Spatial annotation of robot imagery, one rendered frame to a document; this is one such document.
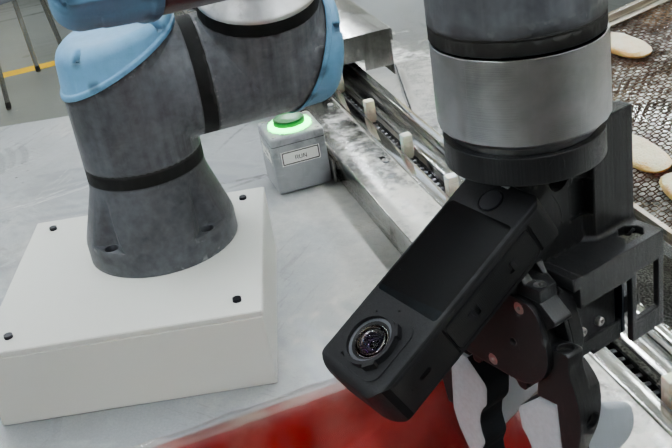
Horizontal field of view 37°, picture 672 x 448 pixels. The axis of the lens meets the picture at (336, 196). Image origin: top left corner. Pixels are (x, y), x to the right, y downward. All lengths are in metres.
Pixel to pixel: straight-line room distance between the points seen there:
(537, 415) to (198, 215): 0.57
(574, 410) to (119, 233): 0.60
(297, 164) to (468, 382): 0.77
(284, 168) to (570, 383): 0.84
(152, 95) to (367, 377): 0.55
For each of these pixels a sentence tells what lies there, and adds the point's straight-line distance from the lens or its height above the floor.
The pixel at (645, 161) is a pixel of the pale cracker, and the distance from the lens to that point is 1.06.
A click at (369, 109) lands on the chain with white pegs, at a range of 1.38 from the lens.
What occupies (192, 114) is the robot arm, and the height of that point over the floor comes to 1.04.
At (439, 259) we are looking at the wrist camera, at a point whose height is 1.14.
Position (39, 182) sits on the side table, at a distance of 1.48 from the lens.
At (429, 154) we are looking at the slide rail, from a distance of 1.25.
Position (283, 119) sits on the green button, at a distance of 1.27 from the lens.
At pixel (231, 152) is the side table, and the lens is 1.43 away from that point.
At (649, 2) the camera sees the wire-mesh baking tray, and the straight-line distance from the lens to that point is 1.43.
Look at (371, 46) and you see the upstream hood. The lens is 1.51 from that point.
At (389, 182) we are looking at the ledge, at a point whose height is 0.86.
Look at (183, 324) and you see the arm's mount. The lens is 0.90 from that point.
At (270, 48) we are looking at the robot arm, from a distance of 0.93.
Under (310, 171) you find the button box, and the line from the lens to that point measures 1.27.
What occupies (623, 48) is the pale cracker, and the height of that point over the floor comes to 0.93.
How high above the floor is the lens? 1.37
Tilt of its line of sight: 26 degrees down
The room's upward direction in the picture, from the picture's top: 9 degrees counter-clockwise
